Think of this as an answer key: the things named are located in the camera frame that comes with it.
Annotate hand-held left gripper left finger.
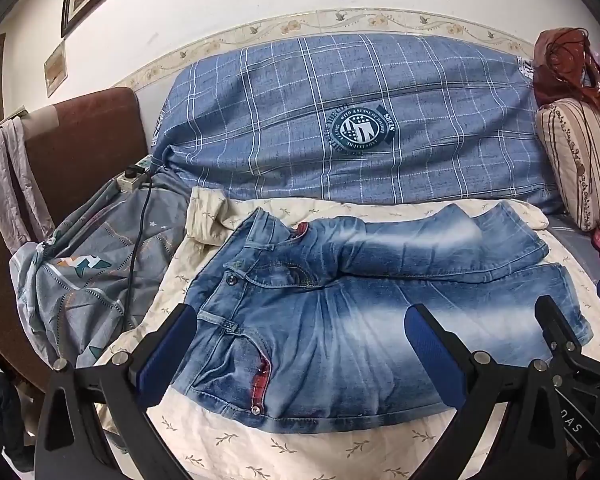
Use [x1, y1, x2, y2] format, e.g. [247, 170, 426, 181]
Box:
[32, 303, 199, 480]

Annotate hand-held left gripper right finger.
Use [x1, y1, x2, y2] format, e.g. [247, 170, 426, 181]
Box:
[404, 303, 577, 480]

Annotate blue denim pants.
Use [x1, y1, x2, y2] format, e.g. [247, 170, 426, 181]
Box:
[171, 202, 595, 421]

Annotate blue bed sheet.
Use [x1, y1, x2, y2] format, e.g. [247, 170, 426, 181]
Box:
[542, 212, 600, 273]

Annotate grey printed bed sheet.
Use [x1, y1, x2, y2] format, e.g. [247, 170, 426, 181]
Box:
[9, 167, 191, 368]

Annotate cream leaf-print blanket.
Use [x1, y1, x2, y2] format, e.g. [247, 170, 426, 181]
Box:
[96, 187, 600, 480]

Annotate striped pillow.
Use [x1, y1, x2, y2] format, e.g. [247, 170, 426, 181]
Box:
[536, 97, 600, 233]

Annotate dark cloth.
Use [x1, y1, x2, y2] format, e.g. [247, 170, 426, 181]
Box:
[0, 370, 37, 473]

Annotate white power strip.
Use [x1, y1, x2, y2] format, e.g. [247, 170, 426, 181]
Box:
[116, 156, 154, 192]

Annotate brown headboard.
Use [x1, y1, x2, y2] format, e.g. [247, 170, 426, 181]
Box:
[0, 86, 151, 391]

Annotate brown scarf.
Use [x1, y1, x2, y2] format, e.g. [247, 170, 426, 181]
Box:
[532, 27, 600, 111]

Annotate grey hanging cloth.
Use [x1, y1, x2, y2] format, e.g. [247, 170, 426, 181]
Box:
[0, 115, 56, 256]

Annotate blue plaid quilt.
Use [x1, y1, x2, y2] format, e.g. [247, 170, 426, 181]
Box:
[150, 34, 563, 216]

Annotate black power cable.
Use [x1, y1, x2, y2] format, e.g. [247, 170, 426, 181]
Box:
[121, 170, 156, 333]

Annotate small wall picture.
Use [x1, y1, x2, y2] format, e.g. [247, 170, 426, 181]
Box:
[44, 40, 67, 98]

